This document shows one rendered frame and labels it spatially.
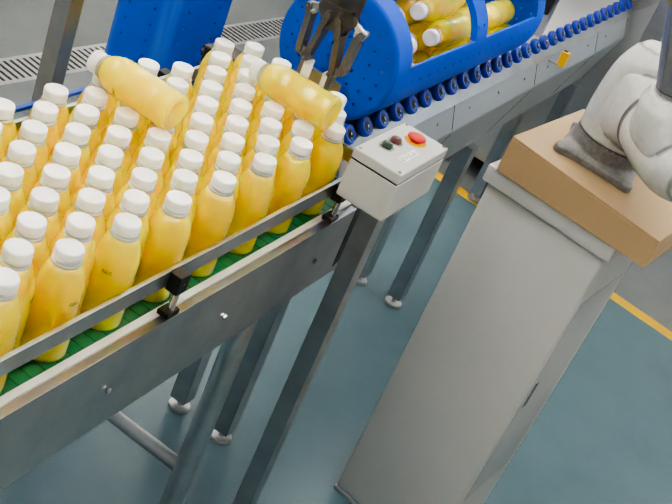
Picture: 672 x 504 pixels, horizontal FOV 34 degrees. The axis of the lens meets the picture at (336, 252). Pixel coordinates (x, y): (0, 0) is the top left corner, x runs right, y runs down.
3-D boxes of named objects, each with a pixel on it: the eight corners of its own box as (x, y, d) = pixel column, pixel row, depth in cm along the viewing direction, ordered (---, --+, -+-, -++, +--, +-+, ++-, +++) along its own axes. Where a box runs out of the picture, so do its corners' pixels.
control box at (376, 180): (428, 192, 211) (449, 147, 206) (380, 222, 195) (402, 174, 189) (385, 165, 214) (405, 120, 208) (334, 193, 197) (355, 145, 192)
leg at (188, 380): (193, 408, 289) (268, 215, 257) (180, 418, 284) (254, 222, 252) (176, 395, 291) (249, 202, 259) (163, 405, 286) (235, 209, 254)
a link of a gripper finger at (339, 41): (345, 13, 202) (352, 15, 201) (335, 72, 207) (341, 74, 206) (335, 16, 199) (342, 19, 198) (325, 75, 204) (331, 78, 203)
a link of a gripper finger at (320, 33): (332, 15, 199) (326, 9, 199) (302, 62, 205) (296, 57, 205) (342, 12, 202) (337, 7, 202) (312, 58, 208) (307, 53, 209)
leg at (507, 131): (482, 201, 449) (550, 66, 417) (476, 205, 444) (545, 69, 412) (470, 194, 450) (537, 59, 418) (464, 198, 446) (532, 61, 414)
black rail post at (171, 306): (178, 313, 170) (193, 273, 166) (166, 320, 168) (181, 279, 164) (167, 305, 171) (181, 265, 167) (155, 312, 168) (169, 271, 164)
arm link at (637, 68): (630, 126, 241) (686, 40, 229) (662, 173, 226) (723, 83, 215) (568, 107, 235) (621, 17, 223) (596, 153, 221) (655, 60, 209)
